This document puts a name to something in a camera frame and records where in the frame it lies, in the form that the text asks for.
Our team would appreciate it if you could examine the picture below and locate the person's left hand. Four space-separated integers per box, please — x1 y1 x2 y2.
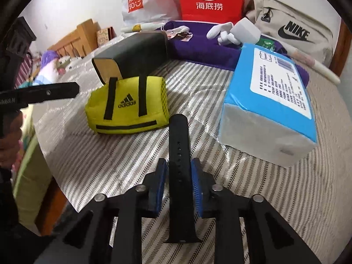
0 111 24 168

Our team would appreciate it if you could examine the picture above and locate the white dotted plush toy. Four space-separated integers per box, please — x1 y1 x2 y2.
56 56 83 75

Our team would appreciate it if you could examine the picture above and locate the green wet wipe packet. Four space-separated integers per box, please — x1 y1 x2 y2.
257 37 278 51

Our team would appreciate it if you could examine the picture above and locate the red striped curtain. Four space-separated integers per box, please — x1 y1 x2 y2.
15 55 33 88

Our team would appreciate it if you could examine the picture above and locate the black watch strap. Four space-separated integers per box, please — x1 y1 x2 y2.
164 114 202 244

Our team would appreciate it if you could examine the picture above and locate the red paper bag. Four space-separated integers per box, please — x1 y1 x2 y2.
176 0 245 24

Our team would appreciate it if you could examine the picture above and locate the patterned cardboard box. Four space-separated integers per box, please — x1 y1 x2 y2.
96 26 117 48

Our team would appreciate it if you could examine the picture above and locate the brown wooden board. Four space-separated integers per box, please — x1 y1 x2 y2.
328 19 349 77

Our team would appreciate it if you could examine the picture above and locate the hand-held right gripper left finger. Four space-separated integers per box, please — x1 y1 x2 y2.
33 158 169 264

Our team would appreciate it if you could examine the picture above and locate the small yellow bag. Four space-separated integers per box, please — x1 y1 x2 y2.
85 75 169 135

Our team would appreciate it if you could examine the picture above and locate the dark green box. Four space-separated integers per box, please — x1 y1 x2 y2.
92 31 169 84

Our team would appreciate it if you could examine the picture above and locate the purple towel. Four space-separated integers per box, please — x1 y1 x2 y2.
154 20 310 84

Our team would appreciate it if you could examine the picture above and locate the white plastic shopping bag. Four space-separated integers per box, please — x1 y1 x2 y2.
122 0 182 31

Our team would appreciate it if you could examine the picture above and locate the beige fabric bag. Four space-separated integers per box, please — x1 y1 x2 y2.
245 0 341 66

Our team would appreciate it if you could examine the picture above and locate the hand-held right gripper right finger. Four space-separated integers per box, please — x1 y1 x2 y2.
191 158 322 264

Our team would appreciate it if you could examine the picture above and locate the white cartoon hand figurine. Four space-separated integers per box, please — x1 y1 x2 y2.
207 17 260 46

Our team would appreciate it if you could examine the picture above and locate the blue tissue pack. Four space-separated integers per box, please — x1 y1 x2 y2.
218 43 317 168

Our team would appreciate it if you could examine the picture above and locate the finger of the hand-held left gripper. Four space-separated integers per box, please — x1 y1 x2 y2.
18 82 80 105

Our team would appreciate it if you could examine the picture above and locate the purple haired plush toy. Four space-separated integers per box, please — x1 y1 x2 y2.
33 50 61 84

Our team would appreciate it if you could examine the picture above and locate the wooden headboard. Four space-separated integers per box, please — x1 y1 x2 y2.
48 19 101 58

